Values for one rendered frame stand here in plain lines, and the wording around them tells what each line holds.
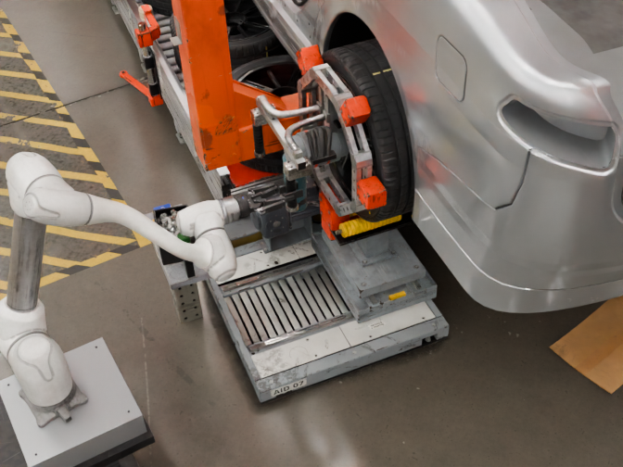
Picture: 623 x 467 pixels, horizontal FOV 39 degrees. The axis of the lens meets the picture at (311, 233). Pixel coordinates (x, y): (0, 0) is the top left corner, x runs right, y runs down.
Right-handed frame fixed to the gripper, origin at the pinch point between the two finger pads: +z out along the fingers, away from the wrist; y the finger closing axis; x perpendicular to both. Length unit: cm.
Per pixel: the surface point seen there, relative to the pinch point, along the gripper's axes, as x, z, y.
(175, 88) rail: -44, -7, -144
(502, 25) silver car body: 83, 41, 53
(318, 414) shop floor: -83, -7, 36
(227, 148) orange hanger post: -21, -6, -59
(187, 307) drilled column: -74, -39, -30
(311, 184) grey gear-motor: -40, 24, -44
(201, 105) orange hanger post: 2, -14, -60
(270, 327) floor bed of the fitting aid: -77, -10, -8
